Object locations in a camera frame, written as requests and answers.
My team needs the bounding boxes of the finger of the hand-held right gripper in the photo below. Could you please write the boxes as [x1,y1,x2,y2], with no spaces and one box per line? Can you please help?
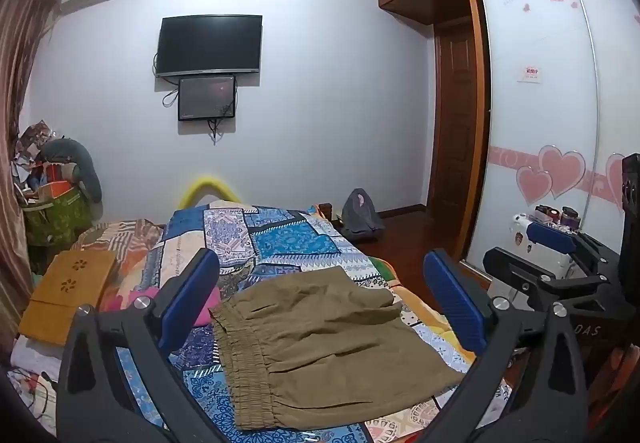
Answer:
[527,222,622,275]
[482,246,622,312]

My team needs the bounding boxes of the orange striped quilt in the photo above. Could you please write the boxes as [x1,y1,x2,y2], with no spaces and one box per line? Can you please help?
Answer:
[75,219,167,314]

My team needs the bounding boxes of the black wall television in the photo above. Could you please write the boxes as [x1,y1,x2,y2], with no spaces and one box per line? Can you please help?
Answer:
[155,14,264,78]

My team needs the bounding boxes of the striped pink curtain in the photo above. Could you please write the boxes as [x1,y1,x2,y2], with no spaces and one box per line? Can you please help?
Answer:
[0,0,64,339]

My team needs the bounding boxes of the white sewing machine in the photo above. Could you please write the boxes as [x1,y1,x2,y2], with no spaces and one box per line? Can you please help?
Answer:
[504,212,577,285]

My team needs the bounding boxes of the yellow foam tube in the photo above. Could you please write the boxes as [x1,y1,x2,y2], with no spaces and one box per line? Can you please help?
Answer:
[179,176,242,210]

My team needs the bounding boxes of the brown wooden door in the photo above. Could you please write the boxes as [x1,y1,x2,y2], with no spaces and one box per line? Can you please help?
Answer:
[426,17,477,220]

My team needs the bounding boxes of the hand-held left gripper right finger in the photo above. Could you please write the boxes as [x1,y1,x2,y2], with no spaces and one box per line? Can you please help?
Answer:
[415,249,592,443]

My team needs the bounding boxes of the orange box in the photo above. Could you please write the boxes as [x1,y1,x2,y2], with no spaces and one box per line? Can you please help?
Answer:
[42,163,77,184]

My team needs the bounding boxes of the white cloth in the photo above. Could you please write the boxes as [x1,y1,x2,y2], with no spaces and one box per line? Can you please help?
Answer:
[9,337,67,426]

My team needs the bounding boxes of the wooden lap desk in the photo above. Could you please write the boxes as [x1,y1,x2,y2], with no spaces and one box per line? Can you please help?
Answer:
[19,250,119,347]

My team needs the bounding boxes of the grey long pillow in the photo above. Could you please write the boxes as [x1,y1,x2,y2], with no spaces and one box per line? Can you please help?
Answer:
[40,138,104,204]

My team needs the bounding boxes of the grey bag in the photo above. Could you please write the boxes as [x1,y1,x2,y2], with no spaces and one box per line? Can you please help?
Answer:
[341,188,385,242]

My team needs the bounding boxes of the pink cloth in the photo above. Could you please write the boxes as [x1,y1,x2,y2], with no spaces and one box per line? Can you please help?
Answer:
[192,285,221,327]

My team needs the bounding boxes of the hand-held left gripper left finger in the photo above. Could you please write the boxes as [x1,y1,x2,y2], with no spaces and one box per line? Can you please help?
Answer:
[55,249,231,443]

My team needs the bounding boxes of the small black wall monitor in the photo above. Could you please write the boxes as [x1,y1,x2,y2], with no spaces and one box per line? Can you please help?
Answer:
[177,75,238,122]

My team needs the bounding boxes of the orange red cloth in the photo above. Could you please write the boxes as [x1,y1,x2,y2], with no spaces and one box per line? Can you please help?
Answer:
[586,347,640,429]

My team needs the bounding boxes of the white heart print wardrobe door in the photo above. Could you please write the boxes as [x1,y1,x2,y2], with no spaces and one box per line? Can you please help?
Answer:
[569,0,640,224]
[473,0,600,282]

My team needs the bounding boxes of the blue patchwork blanket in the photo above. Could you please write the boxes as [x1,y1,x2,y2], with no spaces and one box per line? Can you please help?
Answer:
[114,204,517,443]

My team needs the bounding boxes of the green fabric bag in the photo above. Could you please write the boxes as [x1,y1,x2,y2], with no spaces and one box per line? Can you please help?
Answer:
[22,183,92,250]

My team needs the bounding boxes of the olive green pants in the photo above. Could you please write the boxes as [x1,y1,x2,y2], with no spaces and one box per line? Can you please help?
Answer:
[207,265,467,432]

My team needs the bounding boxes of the pile of crumpled papers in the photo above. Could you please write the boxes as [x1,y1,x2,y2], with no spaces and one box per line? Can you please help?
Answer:
[10,120,57,194]

